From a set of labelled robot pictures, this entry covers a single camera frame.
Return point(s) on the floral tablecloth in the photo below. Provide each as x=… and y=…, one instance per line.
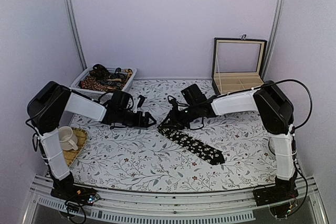
x=144, y=160

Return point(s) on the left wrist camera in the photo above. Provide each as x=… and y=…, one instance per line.
x=138, y=103

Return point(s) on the aluminium front rail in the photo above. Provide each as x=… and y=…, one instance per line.
x=116, y=206

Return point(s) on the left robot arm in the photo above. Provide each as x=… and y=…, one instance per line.
x=55, y=105

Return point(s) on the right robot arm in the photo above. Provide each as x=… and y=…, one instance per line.
x=276, y=113

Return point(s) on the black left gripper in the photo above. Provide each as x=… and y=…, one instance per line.
x=143, y=123

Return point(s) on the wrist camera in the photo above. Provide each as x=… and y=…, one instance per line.
x=138, y=103
x=173, y=101

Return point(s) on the metal frame post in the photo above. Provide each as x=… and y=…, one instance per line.
x=272, y=37
x=75, y=33

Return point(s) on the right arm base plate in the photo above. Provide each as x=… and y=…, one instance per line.
x=273, y=194

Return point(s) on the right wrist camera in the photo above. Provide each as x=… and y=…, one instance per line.
x=173, y=101

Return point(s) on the patterned round bowl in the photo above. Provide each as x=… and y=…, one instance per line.
x=271, y=146

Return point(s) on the white plastic basket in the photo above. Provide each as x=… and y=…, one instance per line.
x=95, y=94

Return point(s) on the black floral tie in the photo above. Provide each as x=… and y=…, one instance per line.
x=198, y=148

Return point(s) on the right metal frame post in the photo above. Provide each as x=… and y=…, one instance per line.
x=272, y=37

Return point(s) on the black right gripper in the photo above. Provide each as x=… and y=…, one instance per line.
x=175, y=119

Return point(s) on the left metal frame post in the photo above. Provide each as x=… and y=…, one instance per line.
x=75, y=33

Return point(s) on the woven bamboo tray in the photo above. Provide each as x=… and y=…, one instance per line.
x=82, y=137

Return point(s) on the brown patterned ties pile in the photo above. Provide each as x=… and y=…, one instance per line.
x=103, y=80

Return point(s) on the white ceramic mug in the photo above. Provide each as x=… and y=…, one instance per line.
x=67, y=139

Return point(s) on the black compartment storage box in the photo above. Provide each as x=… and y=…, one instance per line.
x=237, y=64

